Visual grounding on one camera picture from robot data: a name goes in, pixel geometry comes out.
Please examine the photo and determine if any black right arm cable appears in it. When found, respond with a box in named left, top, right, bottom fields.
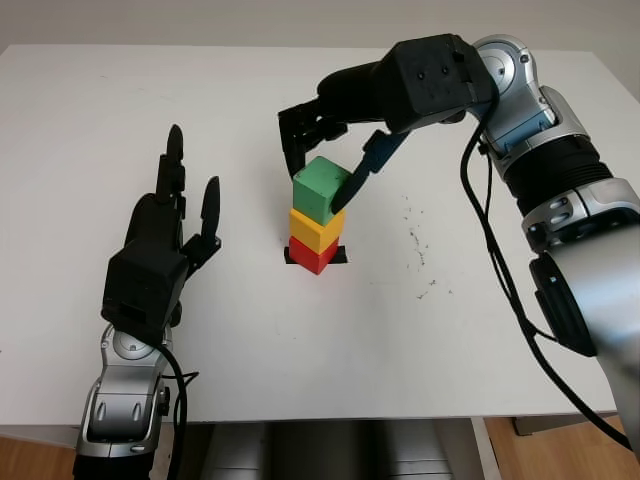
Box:
left=459, top=89, right=636, bottom=451

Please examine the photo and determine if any red cube block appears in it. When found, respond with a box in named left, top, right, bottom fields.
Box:
left=287, top=235, right=340, bottom=276

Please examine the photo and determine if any yellow cube block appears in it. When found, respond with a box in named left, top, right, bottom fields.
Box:
left=288, top=207, right=347, bottom=255

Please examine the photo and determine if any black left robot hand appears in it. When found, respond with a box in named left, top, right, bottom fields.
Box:
left=122, top=124, right=224, bottom=327

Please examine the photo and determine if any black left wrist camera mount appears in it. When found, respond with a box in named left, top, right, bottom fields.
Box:
left=101, top=242, right=190, bottom=346

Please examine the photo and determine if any green cube block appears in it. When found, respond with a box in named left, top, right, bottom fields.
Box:
left=292, top=155, right=353, bottom=227

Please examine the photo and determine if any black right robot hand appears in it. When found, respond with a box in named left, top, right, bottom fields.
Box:
left=277, top=59, right=409, bottom=212

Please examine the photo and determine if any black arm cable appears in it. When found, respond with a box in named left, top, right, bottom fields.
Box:
left=154, top=342, right=201, bottom=480
left=459, top=89, right=636, bottom=451

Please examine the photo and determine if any dark grey robot body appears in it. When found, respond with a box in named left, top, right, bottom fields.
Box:
left=199, top=419, right=474, bottom=480

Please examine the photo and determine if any black tape strip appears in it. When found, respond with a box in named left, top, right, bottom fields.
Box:
left=282, top=245, right=350, bottom=265

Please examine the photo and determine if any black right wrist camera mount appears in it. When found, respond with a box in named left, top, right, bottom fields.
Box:
left=382, top=33, right=496, bottom=134

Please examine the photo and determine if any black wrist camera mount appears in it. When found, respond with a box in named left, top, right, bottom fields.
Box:
left=101, top=242, right=190, bottom=346
left=382, top=33, right=496, bottom=134

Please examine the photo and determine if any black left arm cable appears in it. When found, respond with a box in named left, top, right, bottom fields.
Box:
left=154, top=342, right=201, bottom=480

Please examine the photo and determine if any white table leg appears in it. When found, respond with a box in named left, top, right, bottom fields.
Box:
left=469, top=417, right=501, bottom=480

